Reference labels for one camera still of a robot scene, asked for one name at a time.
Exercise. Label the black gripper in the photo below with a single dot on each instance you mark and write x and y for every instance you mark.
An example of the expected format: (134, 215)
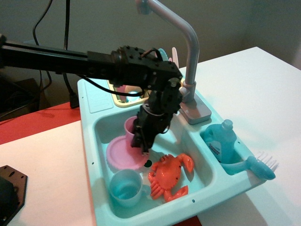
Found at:
(154, 117)

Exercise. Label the pink toy cup with handle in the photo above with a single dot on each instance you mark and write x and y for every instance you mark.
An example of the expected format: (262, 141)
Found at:
(131, 125)

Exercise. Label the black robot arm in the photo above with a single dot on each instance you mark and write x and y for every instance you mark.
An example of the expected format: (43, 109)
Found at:
(125, 66)

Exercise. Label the blue toy cup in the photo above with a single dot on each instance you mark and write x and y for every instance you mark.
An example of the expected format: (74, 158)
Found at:
(126, 188)

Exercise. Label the teal toy sink unit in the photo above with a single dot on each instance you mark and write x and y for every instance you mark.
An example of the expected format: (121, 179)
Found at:
(209, 184)

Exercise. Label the pink toy plate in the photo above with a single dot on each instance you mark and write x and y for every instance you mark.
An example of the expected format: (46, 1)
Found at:
(121, 155)

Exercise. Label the orange toy crab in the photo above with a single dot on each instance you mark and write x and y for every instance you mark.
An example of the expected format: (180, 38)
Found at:
(165, 175)

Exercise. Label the yellow dish drying rack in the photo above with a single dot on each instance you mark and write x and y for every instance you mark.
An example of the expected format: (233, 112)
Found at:
(169, 101)

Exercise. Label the teal ball toy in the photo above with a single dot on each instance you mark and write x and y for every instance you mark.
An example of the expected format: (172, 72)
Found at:
(132, 96)

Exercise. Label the beige toy egg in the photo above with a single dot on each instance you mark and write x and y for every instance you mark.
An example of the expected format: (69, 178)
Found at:
(129, 89)

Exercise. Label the pink tumbler in rack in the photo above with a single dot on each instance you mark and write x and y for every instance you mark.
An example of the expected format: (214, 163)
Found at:
(121, 89)

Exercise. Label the blue dish soap bottle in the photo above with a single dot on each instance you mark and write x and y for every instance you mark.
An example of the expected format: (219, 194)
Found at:
(220, 139)

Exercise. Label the pink plate in rack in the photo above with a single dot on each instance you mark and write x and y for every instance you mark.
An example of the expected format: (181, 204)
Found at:
(175, 56)

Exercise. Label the teal plate in rack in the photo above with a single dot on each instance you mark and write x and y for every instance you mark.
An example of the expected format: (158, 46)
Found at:
(162, 55)

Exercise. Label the blue dish brush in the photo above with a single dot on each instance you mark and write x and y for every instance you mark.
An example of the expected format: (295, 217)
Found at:
(263, 166)

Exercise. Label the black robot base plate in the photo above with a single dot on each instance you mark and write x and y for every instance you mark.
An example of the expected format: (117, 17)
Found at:
(13, 184)

